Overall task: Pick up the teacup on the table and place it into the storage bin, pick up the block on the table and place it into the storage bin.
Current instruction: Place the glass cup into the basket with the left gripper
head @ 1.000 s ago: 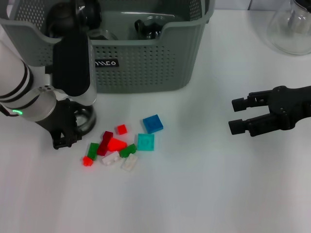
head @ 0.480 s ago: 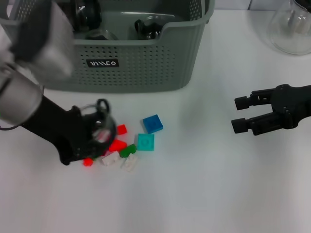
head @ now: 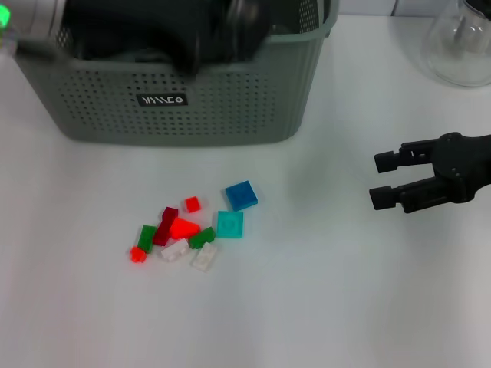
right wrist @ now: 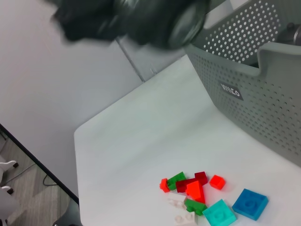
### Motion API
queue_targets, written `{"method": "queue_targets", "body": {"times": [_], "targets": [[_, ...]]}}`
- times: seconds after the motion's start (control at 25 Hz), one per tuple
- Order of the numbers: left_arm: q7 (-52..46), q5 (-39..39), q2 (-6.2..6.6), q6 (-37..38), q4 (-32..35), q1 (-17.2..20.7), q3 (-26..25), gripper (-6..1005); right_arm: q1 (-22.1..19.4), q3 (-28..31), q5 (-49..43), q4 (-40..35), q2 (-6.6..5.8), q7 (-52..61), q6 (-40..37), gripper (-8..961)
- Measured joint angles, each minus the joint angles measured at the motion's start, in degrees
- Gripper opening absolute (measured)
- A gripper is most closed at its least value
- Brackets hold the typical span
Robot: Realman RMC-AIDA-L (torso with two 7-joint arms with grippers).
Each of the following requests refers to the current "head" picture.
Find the white flat building plate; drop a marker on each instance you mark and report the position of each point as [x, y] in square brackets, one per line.
[204, 258]

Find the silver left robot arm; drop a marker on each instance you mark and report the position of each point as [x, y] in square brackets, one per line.
[34, 15]

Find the blue square building plate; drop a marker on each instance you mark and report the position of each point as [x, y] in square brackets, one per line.
[241, 196]

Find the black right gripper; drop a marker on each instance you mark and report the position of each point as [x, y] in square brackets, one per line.
[468, 168]

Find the small red square brick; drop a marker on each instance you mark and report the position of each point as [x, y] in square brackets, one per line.
[192, 204]

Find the bright red large brick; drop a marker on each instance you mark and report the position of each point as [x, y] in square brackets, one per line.
[185, 229]

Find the grey-green perforated storage bin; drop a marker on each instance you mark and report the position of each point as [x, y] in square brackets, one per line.
[215, 115]

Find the white building brick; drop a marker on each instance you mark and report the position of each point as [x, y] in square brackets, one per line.
[174, 252]

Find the dark red long brick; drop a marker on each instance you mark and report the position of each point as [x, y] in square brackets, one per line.
[165, 228]

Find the clear glass carafe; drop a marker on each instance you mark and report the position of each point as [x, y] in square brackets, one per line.
[456, 53]

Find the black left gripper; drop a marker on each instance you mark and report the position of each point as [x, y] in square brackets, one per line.
[134, 23]

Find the green building brick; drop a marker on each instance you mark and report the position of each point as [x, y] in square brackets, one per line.
[202, 238]
[147, 238]

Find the cyan square building plate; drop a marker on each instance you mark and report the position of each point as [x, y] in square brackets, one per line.
[230, 225]

